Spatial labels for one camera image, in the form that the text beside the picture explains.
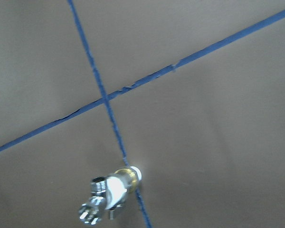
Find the small chrome angle valve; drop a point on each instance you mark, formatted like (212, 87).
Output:
(108, 193)

